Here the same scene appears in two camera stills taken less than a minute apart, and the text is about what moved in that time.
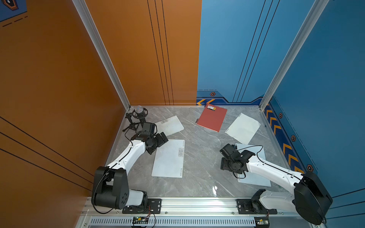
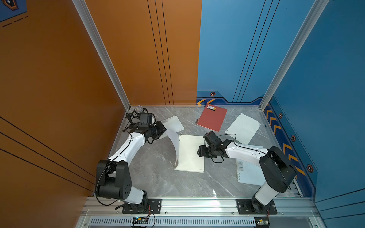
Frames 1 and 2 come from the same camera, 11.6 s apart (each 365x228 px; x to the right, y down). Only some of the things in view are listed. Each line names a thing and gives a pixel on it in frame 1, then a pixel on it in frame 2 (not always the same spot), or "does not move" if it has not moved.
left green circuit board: x=140 y=220 does not move
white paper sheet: x=169 y=159 to x=187 y=147
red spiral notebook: x=212 y=117 does not move
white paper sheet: x=247 y=176 does not move
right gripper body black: x=226 y=165 to x=207 y=151
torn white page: x=243 y=128 does not move
